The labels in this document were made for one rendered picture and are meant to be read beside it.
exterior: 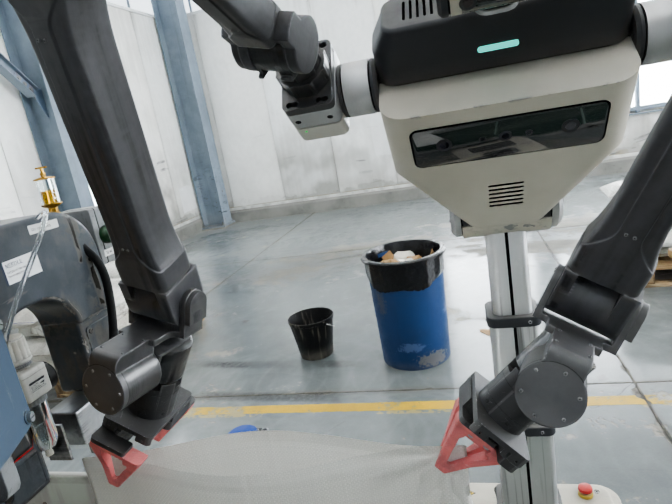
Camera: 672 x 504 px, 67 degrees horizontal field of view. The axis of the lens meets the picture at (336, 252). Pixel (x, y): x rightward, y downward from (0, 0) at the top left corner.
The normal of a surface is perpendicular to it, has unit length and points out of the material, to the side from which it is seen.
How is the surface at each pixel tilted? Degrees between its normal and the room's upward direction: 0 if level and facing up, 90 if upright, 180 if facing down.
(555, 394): 79
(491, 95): 40
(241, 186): 90
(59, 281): 90
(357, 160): 90
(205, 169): 90
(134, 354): 106
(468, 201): 130
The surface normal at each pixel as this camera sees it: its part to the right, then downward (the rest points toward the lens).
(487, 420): 0.58, -0.74
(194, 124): -0.22, 0.27
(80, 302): 0.96, -0.11
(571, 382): -0.43, 0.09
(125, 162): 0.90, 0.22
